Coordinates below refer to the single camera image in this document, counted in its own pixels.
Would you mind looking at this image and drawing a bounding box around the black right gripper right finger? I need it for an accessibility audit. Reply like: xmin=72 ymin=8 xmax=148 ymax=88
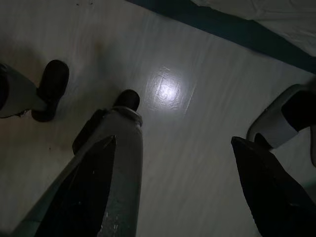
xmin=231 ymin=136 xmax=316 ymax=237

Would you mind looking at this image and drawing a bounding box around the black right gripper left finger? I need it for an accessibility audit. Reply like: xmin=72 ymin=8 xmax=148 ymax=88
xmin=32 ymin=134 xmax=117 ymax=237

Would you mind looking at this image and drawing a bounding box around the person's foot in black sock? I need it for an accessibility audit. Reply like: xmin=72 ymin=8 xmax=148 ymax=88
xmin=254 ymin=74 xmax=316 ymax=149

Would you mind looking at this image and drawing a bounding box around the white bed sheet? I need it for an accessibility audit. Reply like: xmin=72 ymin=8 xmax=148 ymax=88
xmin=190 ymin=0 xmax=316 ymax=57

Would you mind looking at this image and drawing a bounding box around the grey white strap slipper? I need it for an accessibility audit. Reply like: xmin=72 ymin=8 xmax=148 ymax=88
xmin=246 ymin=83 xmax=316 ymax=168

